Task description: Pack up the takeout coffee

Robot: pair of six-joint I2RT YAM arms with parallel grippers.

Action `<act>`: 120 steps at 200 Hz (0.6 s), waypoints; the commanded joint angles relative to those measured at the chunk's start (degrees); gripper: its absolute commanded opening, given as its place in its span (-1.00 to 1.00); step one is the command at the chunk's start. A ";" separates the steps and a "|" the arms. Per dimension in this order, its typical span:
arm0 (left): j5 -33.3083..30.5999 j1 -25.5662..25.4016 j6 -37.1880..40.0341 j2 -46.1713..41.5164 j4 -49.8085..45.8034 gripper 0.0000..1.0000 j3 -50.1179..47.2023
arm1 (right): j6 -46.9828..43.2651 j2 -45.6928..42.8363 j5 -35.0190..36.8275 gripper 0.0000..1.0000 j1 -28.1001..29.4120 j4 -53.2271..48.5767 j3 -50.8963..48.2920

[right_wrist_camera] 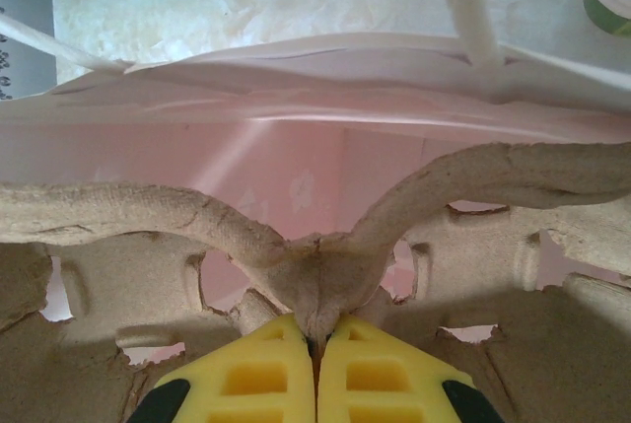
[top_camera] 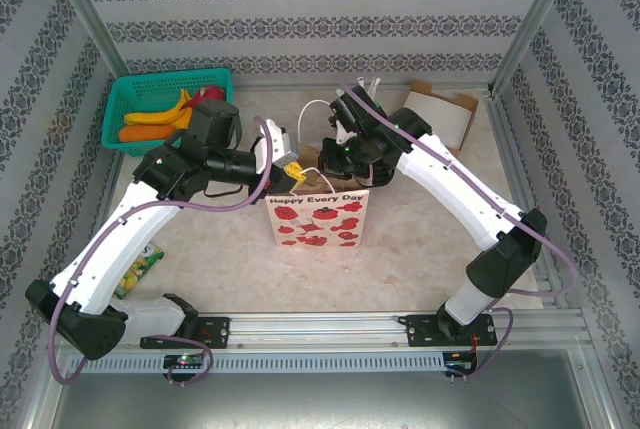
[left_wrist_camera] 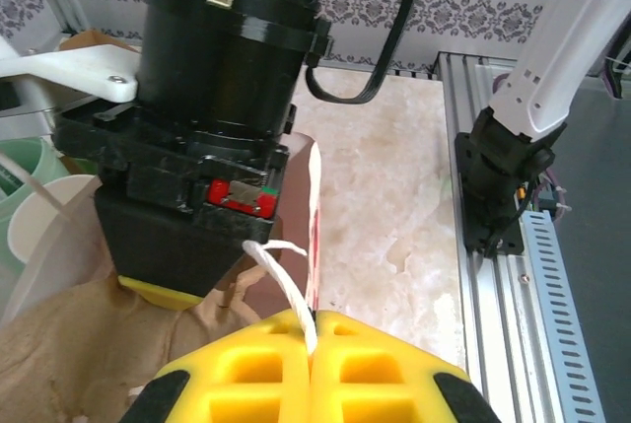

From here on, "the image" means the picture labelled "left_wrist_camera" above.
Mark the black right camera cable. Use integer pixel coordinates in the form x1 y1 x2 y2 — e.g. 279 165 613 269
304 0 421 105

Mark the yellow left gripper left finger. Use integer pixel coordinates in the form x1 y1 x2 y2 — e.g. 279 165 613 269
117 309 315 423

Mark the slotted grey cable duct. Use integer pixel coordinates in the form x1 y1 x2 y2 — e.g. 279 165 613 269
520 210 608 423

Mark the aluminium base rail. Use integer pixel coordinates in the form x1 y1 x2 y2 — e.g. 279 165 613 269
436 50 561 423

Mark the grey metal panel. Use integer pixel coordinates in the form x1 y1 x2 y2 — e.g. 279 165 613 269
556 75 631 423

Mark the red white paper gift bag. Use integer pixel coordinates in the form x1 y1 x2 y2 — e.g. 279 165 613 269
0 134 326 360

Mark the brown cardboard tray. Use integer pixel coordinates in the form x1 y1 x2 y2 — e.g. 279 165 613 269
58 30 144 55

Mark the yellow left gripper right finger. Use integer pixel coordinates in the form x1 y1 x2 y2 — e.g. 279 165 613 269
310 310 502 423

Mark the mint green straw holder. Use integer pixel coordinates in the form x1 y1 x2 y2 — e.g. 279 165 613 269
0 139 70 266

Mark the white wrapped straw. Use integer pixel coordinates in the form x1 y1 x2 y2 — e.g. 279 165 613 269
0 151 75 220

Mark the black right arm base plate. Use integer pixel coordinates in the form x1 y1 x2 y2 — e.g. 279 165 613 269
454 130 526 259

